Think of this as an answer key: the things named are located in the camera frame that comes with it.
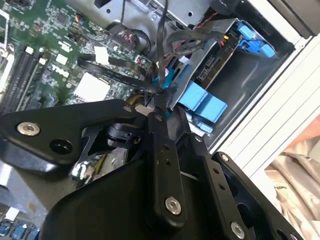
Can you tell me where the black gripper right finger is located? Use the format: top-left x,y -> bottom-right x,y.
177,107 -> 304,240

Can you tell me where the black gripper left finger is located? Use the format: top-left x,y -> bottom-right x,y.
0,94 -> 189,227

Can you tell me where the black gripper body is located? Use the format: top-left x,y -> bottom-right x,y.
41,122 -> 276,240

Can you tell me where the hard disk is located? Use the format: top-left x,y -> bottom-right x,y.
174,21 -> 281,126

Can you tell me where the black wire white tag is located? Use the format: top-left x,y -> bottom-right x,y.
77,46 -> 164,95

